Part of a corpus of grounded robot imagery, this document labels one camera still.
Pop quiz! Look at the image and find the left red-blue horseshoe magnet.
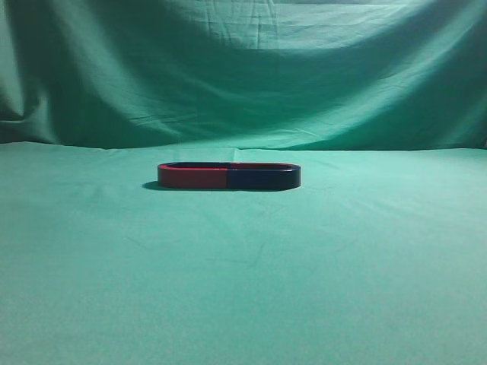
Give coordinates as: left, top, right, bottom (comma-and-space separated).
158, 162, 231, 189

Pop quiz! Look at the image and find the blue-red horseshoe magnet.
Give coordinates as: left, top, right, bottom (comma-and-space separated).
227, 163, 301, 190

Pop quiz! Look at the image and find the green cloth backdrop and cover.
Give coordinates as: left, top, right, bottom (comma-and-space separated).
1, 1, 486, 364

